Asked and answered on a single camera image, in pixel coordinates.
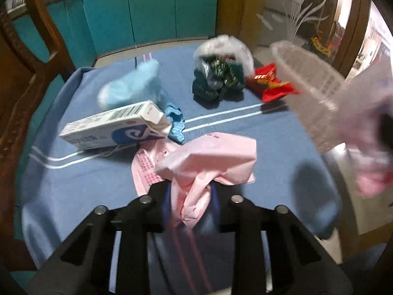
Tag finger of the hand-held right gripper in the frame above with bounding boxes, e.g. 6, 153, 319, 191
379, 112, 393, 148

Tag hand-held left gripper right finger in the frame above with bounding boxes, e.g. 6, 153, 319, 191
211, 184, 349, 295

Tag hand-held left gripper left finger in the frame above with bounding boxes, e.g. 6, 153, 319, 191
29, 184, 173, 295

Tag pink tissue packet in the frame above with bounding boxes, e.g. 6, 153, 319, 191
338, 92, 393, 198

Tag pink plastic bag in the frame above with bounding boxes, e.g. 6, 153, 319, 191
131, 132, 257, 229

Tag white plastic basket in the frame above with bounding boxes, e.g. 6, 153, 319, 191
270, 40, 363, 154

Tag white milk carton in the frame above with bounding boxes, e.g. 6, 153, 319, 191
59, 100, 172, 150

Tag red snack wrapper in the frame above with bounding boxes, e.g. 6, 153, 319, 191
247, 63, 300, 103

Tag white and light blue sock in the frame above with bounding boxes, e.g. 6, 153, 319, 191
98, 61, 162, 109

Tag clear bag of green packets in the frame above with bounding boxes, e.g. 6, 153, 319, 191
192, 35, 255, 102

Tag blue striped blanket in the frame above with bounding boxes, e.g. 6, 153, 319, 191
15, 41, 341, 295

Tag etched glass sliding door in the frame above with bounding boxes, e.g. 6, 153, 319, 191
239, 0, 363, 77

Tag carved wooden chair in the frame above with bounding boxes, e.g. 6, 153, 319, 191
0, 0, 390, 271

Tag wooden door with glass pane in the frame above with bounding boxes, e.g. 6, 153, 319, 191
215, 0, 271, 46

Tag teal kitchen cabinet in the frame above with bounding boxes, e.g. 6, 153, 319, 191
83, 0, 219, 57
12, 0, 96, 68

